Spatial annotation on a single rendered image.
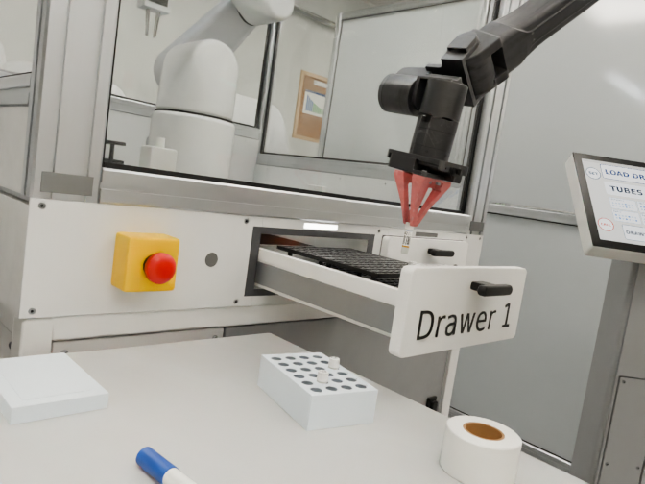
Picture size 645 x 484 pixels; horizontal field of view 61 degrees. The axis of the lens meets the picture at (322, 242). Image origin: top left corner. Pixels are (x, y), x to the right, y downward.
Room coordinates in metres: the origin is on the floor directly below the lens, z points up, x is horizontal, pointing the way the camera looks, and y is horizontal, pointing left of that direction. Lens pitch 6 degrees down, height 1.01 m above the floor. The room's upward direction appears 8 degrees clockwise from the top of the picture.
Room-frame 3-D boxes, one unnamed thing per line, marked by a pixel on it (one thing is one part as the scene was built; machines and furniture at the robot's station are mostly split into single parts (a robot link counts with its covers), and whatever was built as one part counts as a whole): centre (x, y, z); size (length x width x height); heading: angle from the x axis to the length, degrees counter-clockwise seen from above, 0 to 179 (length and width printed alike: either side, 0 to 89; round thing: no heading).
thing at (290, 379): (0.61, -0.02, 0.78); 0.12 x 0.08 x 0.04; 32
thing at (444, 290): (0.74, -0.21, 0.87); 0.29 x 0.02 x 0.11; 134
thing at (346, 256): (0.89, -0.07, 0.87); 0.22 x 0.18 x 0.06; 44
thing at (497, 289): (0.72, -0.23, 0.91); 0.07 x 0.04 x 0.01; 134
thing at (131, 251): (0.71, 0.22, 0.88); 0.07 x 0.05 x 0.07; 134
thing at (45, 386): (0.54, 0.26, 0.77); 0.13 x 0.09 x 0.02; 44
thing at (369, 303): (0.89, -0.06, 0.86); 0.40 x 0.26 x 0.06; 44
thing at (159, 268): (0.69, 0.20, 0.88); 0.04 x 0.03 x 0.04; 134
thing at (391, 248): (1.18, -0.23, 0.87); 0.29 x 0.02 x 0.11; 134
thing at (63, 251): (1.33, 0.31, 0.87); 1.02 x 0.95 x 0.14; 134
